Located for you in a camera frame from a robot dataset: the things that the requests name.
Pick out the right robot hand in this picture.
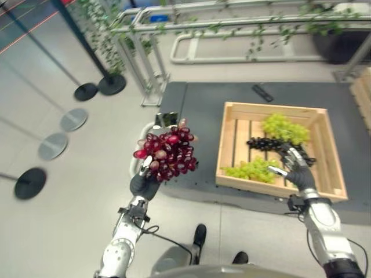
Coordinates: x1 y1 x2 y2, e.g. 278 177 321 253
267 146 316 192

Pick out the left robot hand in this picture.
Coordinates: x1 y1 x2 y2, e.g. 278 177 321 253
129 155 161 202

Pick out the red grape bunch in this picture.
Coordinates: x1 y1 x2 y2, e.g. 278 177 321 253
133 118 199 182

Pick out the black grape bunch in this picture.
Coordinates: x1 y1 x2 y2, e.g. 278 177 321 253
246 136 317 167

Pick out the wooden slat crate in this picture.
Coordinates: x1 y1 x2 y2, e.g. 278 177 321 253
215 101 348 203

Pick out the large green grape bunch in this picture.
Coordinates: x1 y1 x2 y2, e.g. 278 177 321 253
261 113 311 145

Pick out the small green grape bunch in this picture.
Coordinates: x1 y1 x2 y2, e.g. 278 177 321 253
220 156 281 184

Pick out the shiny metal plate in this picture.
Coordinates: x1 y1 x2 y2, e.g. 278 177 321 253
154 111 179 128

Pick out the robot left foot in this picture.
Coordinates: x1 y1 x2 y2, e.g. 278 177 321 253
192 224 208 247

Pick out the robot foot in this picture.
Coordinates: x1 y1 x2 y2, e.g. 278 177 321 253
192 224 208 247
232 251 249 265

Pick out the dark grey platform cart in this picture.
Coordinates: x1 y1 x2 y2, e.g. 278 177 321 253
155 81 371 225

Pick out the black flat remote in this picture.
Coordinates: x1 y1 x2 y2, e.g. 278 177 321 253
251 84 274 103

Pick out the grey stanchion base disc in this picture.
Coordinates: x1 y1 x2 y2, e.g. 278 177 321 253
59 108 89 133
38 132 69 160

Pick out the light wooden crate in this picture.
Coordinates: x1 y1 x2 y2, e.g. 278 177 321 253
350 67 371 131

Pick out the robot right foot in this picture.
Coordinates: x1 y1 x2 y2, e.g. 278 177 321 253
232 251 249 265

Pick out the black stanchion base disc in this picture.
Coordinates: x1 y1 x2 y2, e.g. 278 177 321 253
14 167 48 200

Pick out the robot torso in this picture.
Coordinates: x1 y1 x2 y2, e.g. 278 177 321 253
150 244 296 278

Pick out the black plant pot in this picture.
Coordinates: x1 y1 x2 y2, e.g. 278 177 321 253
312 20 368 65

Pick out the green ivy vine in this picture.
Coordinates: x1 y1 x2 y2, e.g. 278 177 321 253
69 0 366 78

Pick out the white cart handle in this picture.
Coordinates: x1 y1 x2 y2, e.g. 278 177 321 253
129 121 159 177

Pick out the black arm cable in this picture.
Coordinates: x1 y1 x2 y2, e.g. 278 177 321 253
136 224 194 266

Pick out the white tubular floor frame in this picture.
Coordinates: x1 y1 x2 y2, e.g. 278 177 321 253
169 31 327 64

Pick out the white metal rack frame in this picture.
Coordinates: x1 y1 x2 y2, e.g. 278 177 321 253
110 5 371 107

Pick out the black stanchion post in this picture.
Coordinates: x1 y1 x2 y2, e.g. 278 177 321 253
0 5 99 102
59 0 127 96

